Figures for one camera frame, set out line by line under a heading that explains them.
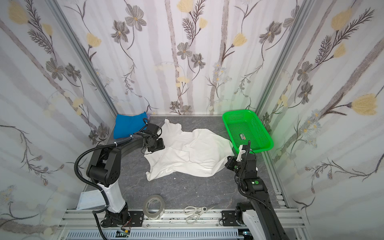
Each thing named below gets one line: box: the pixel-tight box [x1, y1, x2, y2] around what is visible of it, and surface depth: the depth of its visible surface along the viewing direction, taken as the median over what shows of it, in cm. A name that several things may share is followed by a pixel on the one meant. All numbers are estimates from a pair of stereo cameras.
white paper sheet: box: [76, 189, 106, 211], surface depth 81 cm
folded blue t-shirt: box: [113, 111, 147, 140], surface depth 116 cm
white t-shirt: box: [144, 119, 234, 181], surface depth 100 cm
